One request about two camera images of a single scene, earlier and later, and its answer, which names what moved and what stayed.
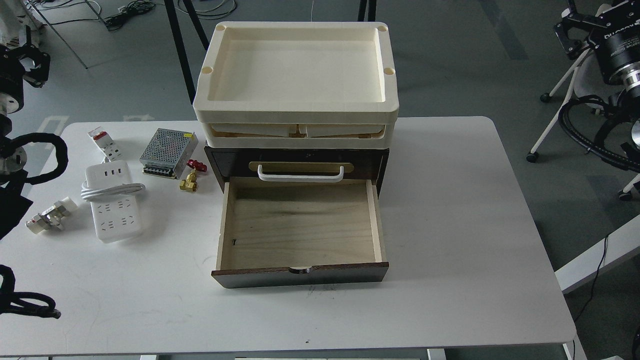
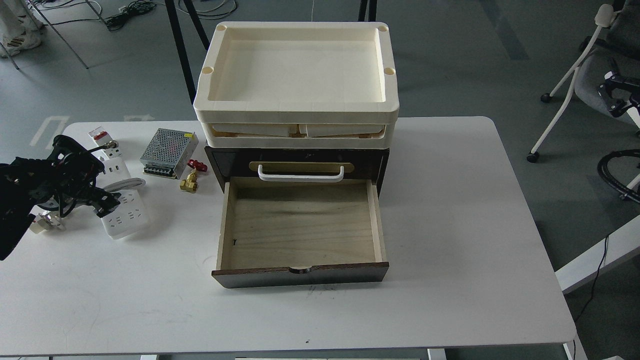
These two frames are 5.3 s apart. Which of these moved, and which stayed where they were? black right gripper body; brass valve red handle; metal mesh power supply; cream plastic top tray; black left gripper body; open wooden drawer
Moved: black left gripper body; black right gripper body
Stayed: open wooden drawer; metal mesh power supply; cream plastic top tray; brass valve red handle
